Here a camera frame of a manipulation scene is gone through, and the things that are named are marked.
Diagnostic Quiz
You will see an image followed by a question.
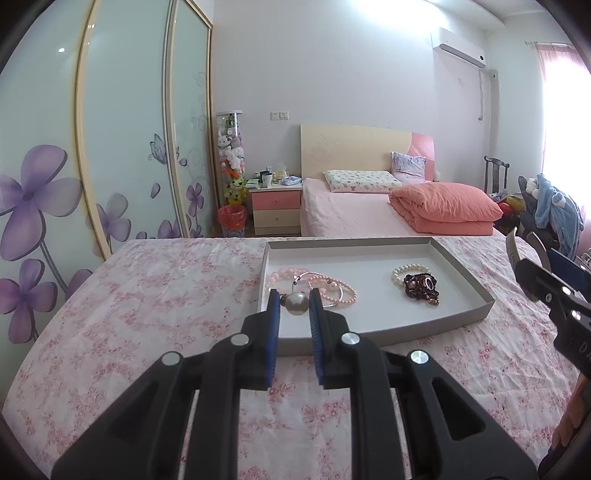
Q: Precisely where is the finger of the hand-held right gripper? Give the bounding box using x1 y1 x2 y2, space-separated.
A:
514 257 578 305
547 248 591 296

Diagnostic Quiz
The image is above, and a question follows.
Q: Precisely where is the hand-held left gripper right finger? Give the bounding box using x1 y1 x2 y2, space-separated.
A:
308 287 539 480

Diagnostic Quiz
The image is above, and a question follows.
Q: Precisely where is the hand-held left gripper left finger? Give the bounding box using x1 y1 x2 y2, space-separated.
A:
50 288 283 480

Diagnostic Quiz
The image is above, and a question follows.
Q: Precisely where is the pearl earring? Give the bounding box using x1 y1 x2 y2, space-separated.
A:
284 292 311 317

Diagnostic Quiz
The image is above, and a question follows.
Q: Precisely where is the pink pearl bracelet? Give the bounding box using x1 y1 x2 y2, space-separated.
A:
307 273 358 306

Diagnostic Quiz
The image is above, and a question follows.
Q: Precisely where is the thin silver bangle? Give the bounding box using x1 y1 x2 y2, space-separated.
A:
292 271 345 309

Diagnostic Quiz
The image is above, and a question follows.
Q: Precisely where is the grey cardboard tray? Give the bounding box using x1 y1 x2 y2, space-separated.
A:
256 237 496 357

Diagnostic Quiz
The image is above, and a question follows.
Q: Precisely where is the red bead bracelet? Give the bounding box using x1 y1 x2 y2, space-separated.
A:
403 272 440 306

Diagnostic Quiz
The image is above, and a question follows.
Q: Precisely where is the person's right forearm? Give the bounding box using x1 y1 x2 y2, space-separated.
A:
551 378 583 450

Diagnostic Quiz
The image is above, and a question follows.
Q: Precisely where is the blue plush robe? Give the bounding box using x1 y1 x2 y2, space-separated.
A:
531 173 583 259

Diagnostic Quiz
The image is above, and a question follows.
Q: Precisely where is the dark wooden chair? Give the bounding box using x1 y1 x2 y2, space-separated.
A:
483 155 511 195

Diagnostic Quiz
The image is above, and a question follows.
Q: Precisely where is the folded orange duvet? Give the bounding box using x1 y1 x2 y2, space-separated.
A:
389 181 504 234

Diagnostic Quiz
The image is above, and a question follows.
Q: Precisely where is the red mesh trash bin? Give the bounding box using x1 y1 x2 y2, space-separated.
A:
218 204 247 238

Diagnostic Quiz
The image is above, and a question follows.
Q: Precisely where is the pink mattress sheet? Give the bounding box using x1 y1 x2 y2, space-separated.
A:
301 178 506 238

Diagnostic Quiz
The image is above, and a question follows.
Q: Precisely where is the pink nightstand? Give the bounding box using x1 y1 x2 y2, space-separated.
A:
247 178 303 237

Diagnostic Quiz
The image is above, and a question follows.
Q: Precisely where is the pink floral bedsheet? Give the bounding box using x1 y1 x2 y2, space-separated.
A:
0 236 591 480

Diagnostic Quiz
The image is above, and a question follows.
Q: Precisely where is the pink curtain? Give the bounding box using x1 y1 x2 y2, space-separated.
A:
536 41 591 232

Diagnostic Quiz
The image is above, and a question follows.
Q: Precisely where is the patterned white pillow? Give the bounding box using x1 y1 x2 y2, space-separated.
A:
323 169 403 193

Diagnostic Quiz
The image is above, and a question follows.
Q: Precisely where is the white air conditioner pipe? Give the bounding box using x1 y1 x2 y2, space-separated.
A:
489 69 499 160

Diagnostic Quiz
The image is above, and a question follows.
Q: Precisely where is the purple pillow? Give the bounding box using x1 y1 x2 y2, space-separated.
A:
390 151 428 182

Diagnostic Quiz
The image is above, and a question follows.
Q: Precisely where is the cream and pink headboard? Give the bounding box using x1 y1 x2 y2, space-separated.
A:
300 122 435 183

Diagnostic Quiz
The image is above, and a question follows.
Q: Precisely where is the plush toy display tube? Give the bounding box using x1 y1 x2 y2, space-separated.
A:
215 110 247 206

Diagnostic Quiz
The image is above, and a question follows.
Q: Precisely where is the white air conditioner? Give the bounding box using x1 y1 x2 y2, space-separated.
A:
430 27 488 69

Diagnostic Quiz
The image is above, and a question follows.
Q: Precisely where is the flower print sliding wardrobe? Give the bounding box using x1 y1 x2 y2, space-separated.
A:
0 0 218 344

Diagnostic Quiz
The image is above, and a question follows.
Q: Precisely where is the pink crystal bead bracelet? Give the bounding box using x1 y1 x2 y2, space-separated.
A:
266 267 312 294

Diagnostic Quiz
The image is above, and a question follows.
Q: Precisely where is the cream pearl bracelet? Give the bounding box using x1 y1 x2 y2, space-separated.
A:
392 263 432 289

